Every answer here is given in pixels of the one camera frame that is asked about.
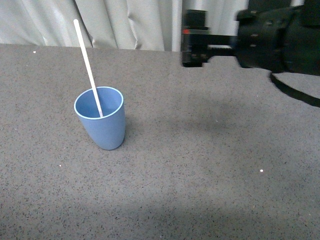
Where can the pale wooden chopstick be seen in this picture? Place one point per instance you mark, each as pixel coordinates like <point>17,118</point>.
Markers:
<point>87,65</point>

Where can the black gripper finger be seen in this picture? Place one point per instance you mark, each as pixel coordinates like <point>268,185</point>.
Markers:
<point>194,50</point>

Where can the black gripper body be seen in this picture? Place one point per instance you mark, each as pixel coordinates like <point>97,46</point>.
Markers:
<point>275,36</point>

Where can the grey-white curtain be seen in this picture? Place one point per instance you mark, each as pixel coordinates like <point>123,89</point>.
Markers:
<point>117,24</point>

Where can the blue plastic cup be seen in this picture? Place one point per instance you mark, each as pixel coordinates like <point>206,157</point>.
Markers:
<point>106,131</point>

